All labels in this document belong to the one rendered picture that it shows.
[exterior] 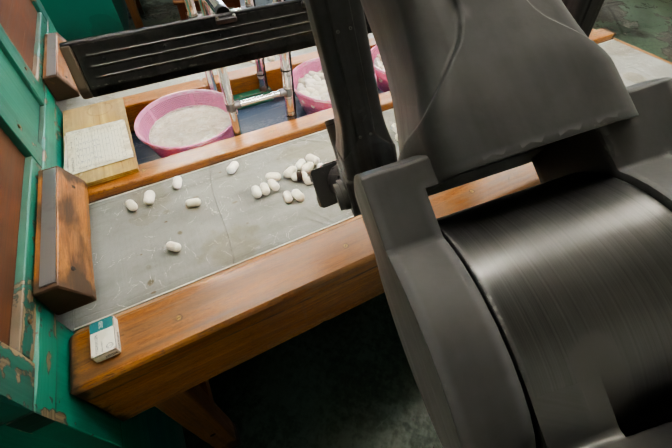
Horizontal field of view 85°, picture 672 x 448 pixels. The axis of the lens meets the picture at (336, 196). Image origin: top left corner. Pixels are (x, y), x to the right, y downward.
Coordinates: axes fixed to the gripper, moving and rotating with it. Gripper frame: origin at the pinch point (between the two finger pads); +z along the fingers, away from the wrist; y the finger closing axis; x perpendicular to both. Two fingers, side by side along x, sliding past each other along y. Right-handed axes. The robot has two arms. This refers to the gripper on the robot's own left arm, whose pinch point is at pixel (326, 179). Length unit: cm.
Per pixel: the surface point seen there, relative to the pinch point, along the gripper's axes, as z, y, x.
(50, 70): 52, 47, -46
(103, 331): -1.5, 42.7, 10.3
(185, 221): 17.3, 27.3, 0.3
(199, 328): -4.0, 29.6, 15.4
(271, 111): 51, -5, -20
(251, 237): 9.6, 16.2, 7.2
